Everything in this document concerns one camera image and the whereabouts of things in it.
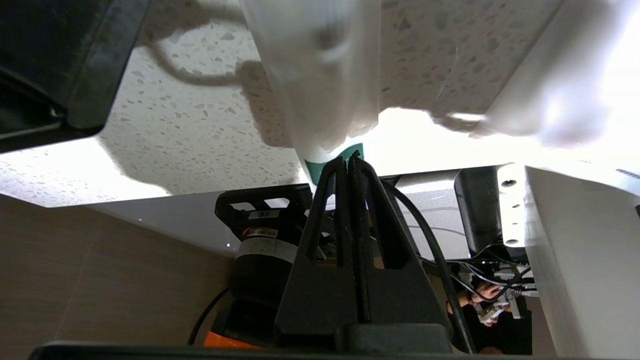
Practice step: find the white ceramic sink basin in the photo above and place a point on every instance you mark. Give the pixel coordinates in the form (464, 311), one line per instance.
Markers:
(575, 75)

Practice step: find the glossy black box drawer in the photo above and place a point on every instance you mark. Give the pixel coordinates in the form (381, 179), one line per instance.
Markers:
(45, 60)

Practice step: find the black and orange left arm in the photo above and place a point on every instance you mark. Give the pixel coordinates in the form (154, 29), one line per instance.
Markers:
(260, 280)

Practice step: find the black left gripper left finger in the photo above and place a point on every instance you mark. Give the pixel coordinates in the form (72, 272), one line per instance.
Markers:
(310, 300)

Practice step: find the black robot torso column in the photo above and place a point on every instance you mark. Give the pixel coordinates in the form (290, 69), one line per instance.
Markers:
(477, 210)

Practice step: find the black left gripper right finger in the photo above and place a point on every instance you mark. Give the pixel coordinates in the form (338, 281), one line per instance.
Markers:
(405, 300)

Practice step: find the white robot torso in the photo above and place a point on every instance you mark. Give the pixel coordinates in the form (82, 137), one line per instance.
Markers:
(590, 260)

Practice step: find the translucent toothbrush packet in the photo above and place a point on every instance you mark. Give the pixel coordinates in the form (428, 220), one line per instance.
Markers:
(320, 75)

